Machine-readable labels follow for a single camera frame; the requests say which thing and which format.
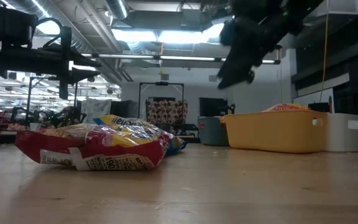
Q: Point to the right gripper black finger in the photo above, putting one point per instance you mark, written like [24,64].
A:
[250,74]
[230,74]

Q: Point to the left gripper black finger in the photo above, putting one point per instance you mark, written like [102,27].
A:
[84,74]
[84,61]

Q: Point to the black background robot arm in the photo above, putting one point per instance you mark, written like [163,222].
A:
[67,118]

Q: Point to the tall black frame stand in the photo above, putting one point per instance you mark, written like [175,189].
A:
[29,93]

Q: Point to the black monitor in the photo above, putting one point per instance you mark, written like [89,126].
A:
[213,107]

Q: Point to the red patterned cloth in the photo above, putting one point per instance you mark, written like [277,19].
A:
[166,110]

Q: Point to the white ceiling unit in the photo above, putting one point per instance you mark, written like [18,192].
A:
[340,7]

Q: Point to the red and yellow noodle pack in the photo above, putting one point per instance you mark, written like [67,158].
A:
[135,151]

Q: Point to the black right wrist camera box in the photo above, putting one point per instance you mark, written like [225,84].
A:
[230,32]

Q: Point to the silver ventilation duct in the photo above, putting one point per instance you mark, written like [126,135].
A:
[117,7]

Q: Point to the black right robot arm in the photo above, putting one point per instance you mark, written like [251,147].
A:
[275,6]

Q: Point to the bright ceiling light panel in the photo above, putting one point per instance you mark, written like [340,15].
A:
[172,36]

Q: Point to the gray wall speaker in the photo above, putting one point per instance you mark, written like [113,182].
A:
[165,76]

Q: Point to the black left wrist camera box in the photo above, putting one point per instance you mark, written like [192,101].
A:
[14,26]

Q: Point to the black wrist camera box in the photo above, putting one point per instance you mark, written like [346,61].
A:
[14,26]
[230,32]

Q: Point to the black metal frame stand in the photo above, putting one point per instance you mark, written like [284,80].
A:
[139,93]

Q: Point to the white cloth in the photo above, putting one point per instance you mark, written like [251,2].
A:
[96,109]

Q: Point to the long ceiling light bar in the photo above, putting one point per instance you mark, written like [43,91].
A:
[182,58]

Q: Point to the yellow plastic bin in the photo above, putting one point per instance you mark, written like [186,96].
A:
[275,133]

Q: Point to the orange Maruchan noodle pack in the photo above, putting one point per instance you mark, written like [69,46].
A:
[284,108]

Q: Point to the white plastic bin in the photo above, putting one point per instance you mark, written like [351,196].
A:
[343,137]

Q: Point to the small black camera stand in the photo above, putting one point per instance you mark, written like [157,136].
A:
[232,108]

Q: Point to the dark box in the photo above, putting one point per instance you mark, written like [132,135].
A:
[124,108]

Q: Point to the gray plastic bin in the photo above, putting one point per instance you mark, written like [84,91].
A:
[211,132]

